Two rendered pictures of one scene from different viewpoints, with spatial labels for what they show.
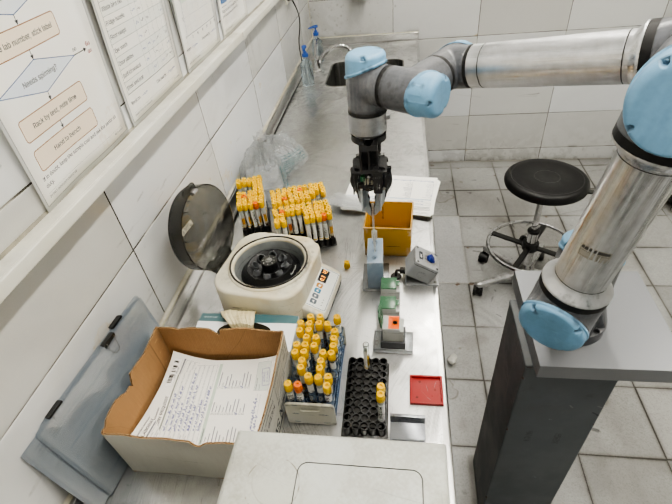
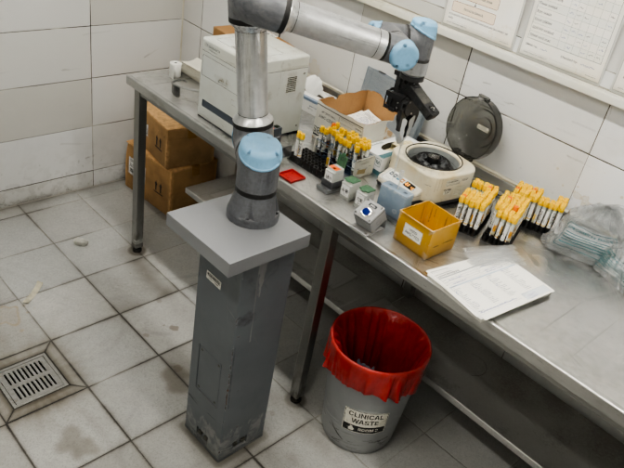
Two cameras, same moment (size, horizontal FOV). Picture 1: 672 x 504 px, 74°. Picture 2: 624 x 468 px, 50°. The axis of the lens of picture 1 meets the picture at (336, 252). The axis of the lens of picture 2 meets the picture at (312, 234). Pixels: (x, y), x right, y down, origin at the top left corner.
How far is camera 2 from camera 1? 2.42 m
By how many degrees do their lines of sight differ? 89
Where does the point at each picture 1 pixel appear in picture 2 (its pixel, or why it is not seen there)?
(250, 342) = (376, 131)
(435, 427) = not seen: hidden behind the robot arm
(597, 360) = (220, 201)
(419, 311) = (340, 207)
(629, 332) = (212, 220)
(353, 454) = (272, 57)
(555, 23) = not seen: outside the picture
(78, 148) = (474, 21)
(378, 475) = not seen: hidden behind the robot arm
